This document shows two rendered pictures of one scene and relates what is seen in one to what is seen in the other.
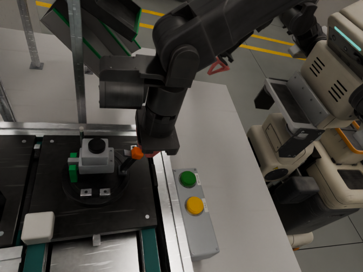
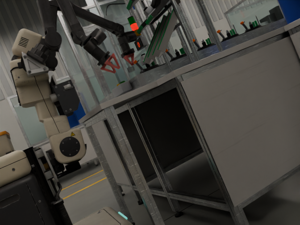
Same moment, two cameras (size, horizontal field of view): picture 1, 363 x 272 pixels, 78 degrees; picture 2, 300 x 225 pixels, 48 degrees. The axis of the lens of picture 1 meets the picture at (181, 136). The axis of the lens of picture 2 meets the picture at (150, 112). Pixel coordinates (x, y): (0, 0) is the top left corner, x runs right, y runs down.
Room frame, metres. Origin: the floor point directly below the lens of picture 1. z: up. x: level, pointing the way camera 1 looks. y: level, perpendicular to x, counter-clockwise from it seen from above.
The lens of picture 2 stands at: (2.55, 0.31, 0.77)
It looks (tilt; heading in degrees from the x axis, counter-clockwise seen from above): 1 degrees down; 187
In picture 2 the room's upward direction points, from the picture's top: 23 degrees counter-clockwise
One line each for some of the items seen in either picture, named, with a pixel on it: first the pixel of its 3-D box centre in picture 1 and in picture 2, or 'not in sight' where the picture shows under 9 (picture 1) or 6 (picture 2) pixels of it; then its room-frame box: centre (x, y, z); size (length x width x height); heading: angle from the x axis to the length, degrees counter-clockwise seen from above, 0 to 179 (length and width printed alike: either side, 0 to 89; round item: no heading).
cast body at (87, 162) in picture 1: (91, 155); (146, 58); (0.22, 0.14, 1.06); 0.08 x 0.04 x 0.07; 120
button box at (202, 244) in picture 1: (190, 210); (121, 89); (0.26, -0.09, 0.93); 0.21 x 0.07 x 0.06; 30
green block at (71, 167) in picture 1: (73, 174); not in sight; (0.19, 0.16, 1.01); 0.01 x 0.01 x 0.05; 30
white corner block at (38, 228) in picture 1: (39, 228); not in sight; (0.09, 0.17, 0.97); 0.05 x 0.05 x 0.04; 30
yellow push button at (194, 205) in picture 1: (194, 205); not in sight; (0.26, -0.09, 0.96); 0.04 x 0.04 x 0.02
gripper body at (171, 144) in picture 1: (159, 119); (126, 48); (0.27, 0.05, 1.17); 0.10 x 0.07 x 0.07; 31
